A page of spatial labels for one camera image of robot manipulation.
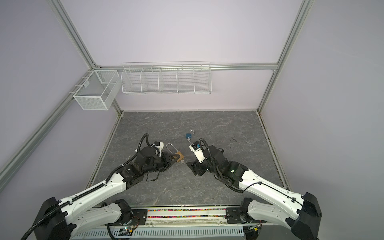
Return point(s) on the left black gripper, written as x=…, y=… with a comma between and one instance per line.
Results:
x=167, y=157

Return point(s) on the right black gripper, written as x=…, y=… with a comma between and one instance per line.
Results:
x=197, y=167

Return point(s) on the brass padlock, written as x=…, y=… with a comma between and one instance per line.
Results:
x=178, y=156

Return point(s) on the blue padlock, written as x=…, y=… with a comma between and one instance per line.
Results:
x=190, y=134

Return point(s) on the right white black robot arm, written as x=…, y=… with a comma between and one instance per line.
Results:
x=299, y=213

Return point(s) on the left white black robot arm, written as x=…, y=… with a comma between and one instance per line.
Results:
x=64, y=219

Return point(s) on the white mesh box basket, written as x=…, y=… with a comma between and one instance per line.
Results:
x=99, y=90

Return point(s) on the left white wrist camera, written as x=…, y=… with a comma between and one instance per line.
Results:
x=159, y=146

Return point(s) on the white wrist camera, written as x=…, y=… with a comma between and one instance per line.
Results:
x=197, y=150
x=159, y=146

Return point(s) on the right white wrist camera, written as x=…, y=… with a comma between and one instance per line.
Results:
x=197, y=150

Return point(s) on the aluminium front rail frame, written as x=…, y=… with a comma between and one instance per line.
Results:
x=157, y=217

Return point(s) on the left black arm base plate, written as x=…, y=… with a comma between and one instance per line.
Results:
x=136, y=217

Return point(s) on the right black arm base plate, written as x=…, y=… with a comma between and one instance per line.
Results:
x=236, y=216

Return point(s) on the white vented cable duct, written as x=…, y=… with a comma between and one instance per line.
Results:
x=178, y=233

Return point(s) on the white wire shelf basket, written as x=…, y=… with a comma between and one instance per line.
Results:
x=167, y=78

